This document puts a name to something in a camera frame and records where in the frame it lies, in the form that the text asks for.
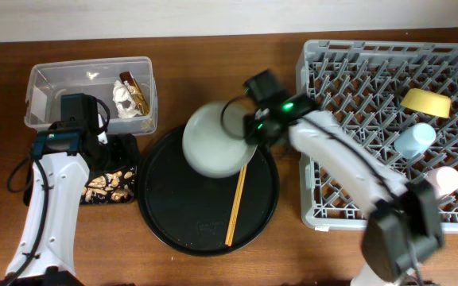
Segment brown food scraps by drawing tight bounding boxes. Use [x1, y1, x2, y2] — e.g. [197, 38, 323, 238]
[80, 168, 136, 205]

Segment grey round plate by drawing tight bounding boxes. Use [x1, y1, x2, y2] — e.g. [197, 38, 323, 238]
[182, 102, 257, 179]

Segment gold foil wrapper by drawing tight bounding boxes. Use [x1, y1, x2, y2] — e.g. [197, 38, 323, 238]
[119, 71, 149, 115]

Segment wooden chopstick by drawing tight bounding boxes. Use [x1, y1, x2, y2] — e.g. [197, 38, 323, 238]
[225, 165, 247, 246]

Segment blue plastic cup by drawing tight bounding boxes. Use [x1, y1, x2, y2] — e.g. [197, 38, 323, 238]
[394, 123, 437, 159]

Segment yellow bowl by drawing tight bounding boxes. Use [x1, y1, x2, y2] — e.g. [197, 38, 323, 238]
[401, 88, 452, 118]

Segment pink plastic cup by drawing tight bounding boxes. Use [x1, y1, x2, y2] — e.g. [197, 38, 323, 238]
[425, 166, 458, 198]

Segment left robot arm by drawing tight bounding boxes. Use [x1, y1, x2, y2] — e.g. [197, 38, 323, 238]
[0, 120, 139, 285]

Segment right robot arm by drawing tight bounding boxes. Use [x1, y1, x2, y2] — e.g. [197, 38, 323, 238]
[243, 70, 444, 285]

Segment clear plastic waste bin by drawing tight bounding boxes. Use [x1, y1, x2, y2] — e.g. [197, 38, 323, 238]
[24, 56, 158, 136]

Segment grey dishwasher rack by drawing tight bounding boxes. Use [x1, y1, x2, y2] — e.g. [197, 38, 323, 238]
[297, 40, 458, 234]

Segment black rectangular tray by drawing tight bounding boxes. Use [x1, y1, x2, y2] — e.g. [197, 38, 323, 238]
[23, 133, 141, 206]

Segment round black serving tray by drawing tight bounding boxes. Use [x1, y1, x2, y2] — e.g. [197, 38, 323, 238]
[135, 126, 280, 257]

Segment right black cable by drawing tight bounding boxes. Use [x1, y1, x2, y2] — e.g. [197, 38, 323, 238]
[219, 95, 425, 286]

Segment black cable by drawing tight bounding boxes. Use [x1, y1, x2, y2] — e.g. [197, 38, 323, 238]
[219, 95, 425, 286]
[6, 97, 111, 286]

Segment left black cable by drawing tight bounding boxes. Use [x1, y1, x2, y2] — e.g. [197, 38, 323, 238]
[6, 97, 111, 286]

